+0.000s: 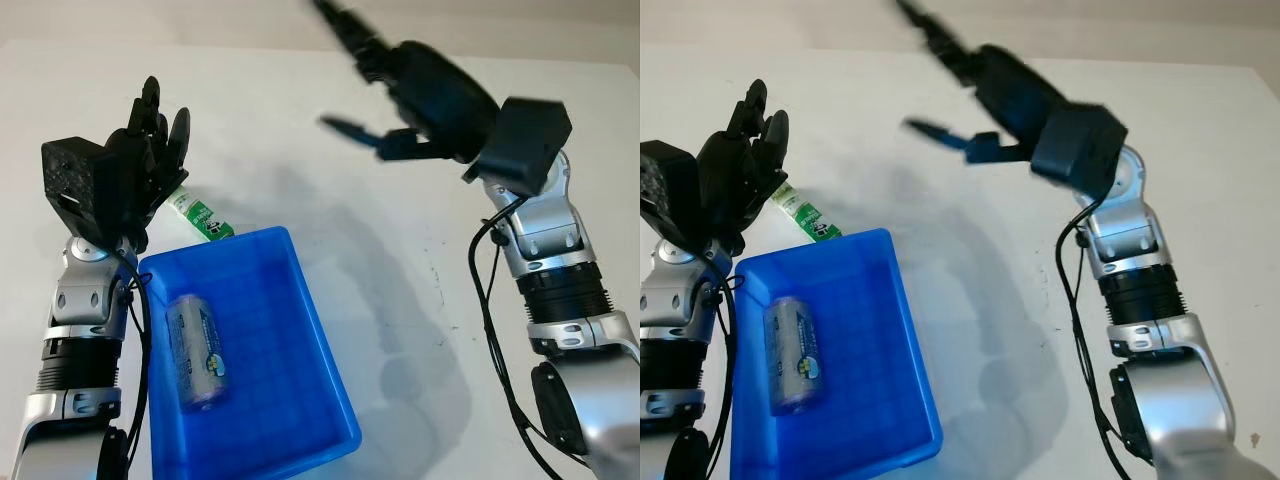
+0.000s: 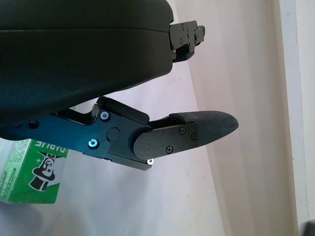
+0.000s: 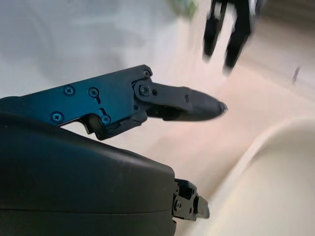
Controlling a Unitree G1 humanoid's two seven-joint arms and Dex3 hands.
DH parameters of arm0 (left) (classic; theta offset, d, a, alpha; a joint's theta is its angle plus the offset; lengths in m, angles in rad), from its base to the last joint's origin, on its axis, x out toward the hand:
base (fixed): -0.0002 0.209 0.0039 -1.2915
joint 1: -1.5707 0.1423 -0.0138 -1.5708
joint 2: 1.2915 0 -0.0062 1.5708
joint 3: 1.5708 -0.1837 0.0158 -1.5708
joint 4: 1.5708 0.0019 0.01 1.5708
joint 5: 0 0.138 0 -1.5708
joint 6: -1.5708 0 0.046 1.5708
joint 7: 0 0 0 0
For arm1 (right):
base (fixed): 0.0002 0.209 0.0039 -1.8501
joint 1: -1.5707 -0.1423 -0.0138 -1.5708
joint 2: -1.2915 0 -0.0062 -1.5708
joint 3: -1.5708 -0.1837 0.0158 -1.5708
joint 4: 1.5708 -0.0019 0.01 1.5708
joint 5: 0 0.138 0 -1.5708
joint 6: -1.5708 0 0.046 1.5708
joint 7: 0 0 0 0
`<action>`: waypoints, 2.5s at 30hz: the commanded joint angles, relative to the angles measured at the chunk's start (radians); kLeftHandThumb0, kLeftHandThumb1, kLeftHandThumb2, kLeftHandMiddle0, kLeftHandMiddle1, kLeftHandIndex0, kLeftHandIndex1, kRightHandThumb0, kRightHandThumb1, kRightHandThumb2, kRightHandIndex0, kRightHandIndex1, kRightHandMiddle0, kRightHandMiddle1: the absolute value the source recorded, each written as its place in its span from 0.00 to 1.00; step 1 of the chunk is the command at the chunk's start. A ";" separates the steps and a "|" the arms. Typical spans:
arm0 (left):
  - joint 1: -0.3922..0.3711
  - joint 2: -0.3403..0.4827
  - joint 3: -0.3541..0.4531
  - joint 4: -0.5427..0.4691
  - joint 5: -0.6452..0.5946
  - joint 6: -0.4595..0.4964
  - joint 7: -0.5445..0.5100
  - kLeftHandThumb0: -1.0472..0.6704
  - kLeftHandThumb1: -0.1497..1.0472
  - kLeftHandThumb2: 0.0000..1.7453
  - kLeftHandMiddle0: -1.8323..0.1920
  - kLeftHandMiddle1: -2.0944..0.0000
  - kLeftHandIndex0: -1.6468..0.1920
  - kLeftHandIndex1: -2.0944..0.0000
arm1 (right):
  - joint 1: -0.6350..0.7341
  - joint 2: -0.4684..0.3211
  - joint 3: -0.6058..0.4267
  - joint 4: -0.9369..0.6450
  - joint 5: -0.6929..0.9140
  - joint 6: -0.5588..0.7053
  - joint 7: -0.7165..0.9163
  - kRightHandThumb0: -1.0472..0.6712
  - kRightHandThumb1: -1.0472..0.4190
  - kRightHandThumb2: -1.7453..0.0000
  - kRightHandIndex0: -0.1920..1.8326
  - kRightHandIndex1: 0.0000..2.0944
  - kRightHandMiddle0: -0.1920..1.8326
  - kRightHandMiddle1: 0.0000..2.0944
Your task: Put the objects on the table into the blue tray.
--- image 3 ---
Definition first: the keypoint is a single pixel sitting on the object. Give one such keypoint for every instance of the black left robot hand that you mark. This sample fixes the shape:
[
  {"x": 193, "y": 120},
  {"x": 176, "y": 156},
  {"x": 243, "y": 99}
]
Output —
[{"x": 240, "y": 37}]

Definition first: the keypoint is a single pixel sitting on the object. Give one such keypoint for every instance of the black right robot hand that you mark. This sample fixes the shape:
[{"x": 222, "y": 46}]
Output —
[{"x": 73, "y": 177}]

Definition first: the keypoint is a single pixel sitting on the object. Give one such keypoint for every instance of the green and white tube package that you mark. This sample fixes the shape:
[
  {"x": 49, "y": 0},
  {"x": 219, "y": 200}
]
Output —
[{"x": 187, "y": 5}]

